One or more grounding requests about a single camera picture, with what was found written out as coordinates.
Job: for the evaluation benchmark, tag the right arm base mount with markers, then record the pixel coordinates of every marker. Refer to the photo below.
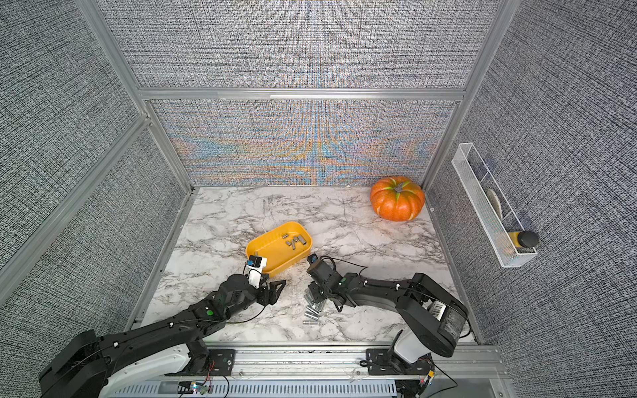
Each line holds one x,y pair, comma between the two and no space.
407,356

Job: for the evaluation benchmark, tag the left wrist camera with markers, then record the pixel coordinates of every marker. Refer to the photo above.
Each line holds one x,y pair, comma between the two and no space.
254,269

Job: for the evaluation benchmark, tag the yellow plastic storage box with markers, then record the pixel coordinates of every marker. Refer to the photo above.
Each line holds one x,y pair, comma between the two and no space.
279,255

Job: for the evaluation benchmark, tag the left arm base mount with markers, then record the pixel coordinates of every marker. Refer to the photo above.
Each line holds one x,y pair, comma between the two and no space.
219,362

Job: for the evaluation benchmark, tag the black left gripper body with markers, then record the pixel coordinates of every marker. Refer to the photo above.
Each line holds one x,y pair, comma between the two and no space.
262,297

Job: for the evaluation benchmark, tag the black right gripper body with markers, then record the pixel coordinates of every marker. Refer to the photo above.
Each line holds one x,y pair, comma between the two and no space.
318,293

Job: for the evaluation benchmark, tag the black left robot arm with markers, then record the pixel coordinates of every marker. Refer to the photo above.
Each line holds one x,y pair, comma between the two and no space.
85,365

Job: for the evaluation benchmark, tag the clear acrylic wall shelf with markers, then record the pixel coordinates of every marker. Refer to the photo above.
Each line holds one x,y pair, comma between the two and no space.
475,177

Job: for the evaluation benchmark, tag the yellow bottle with black cap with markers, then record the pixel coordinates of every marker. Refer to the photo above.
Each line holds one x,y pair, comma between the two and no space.
524,239

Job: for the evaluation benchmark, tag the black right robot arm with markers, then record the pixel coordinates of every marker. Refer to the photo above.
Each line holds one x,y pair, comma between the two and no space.
434,316

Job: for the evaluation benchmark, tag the orange decorative pumpkin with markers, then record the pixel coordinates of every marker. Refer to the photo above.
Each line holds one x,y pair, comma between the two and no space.
397,199

